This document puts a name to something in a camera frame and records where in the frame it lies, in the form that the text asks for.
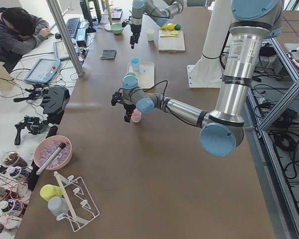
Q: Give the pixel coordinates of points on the grey cup on rack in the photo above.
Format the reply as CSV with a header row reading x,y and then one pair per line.
x,y
57,205

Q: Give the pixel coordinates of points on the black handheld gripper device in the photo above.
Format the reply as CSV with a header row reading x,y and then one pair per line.
x,y
33,124

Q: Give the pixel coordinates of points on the grey folded cloth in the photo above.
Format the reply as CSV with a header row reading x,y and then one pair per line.
x,y
108,54

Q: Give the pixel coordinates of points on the aluminium frame post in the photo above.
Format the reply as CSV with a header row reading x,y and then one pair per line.
x,y
57,15

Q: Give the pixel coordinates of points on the wooden cup tree stand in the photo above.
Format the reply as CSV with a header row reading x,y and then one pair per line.
x,y
108,26

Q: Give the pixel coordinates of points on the yellow plastic knife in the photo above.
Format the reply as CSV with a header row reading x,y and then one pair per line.
x,y
167,36

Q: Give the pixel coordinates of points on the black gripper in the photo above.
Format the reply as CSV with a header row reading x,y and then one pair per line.
x,y
127,107
135,29

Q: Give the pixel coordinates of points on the blue cup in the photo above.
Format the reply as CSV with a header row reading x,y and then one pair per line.
x,y
135,64

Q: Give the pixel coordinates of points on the green cup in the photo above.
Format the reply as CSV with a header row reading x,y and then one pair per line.
x,y
130,74

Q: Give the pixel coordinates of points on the cream rectangular tray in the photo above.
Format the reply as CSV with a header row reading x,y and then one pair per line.
x,y
145,75

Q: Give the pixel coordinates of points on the cream yellow cup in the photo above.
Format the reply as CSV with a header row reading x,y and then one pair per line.
x,y
150,34

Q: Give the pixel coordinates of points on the pale green bowl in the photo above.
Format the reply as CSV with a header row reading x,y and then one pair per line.
x,y
117,28

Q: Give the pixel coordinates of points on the pink cup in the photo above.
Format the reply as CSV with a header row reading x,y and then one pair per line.
x,y
136,116

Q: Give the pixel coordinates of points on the yellow cup on rack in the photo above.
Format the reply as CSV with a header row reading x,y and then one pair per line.
x,y
49,191

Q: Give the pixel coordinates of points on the yellow lemon upper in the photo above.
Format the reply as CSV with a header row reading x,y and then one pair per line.
x,y
170,26

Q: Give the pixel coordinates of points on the white wire cup rack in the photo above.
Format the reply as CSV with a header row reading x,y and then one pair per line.
x,y
82,207

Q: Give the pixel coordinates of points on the teach pendant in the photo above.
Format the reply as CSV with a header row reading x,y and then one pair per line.
x,y
43,71
60,51

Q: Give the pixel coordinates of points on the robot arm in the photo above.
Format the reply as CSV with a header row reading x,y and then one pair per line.
x,y
232,45
159,16

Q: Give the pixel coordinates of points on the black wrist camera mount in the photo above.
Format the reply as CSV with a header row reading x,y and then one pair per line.
x,y
117,98

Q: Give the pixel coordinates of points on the teach pendant near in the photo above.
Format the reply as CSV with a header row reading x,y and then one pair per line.
x,y
43,71

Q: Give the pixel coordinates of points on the seated person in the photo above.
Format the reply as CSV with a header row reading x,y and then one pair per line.
x,y
20,32

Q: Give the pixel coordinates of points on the teach pendant far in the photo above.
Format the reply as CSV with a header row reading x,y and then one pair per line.
x,y
60,51

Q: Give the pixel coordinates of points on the bamboo cutting board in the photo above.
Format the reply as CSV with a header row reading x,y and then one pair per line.
x,y
171,44

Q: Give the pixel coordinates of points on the green lime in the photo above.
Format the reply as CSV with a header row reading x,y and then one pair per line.
x,y
177,27

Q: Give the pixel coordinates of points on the iced coffee cup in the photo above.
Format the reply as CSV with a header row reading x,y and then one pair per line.
x,y
12,158

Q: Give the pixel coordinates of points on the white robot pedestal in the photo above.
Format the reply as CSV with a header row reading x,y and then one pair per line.
x,y
207,72

